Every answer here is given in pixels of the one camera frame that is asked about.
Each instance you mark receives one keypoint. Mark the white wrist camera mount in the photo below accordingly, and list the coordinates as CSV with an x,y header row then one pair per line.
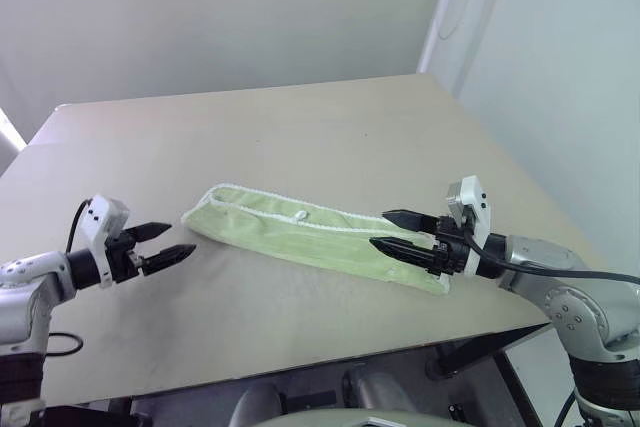
x,y
472,197
100,217

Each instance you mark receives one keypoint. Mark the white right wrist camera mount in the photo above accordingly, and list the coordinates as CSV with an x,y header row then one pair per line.
x,y
472,197

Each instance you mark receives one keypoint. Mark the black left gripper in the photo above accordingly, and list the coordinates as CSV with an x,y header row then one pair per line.
x,y
120,257

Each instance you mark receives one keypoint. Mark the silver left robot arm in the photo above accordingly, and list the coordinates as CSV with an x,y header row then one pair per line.
x,y
30,297

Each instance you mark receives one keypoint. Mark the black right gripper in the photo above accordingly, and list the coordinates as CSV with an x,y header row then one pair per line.
x,y
447,247

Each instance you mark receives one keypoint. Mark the light green cloth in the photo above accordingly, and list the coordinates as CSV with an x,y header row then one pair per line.
x,y
300,242

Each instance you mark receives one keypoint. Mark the grey rounded shape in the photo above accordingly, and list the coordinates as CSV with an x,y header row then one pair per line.
x,y
257,404
375,389

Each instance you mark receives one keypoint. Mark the grey curved robot torso cover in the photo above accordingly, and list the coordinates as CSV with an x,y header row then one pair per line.
x,y
370,419

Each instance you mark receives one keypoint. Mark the black table frame bracket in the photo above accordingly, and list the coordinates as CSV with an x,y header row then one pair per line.
x,y
480,349

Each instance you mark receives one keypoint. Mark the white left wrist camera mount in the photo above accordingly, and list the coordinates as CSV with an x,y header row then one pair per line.
x,y
100,217

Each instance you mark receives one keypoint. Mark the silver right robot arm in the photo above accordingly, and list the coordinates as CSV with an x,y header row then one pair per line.
x,y
575,307

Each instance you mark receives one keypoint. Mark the white panel edge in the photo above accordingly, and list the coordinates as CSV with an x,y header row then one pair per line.
x,y
7,142

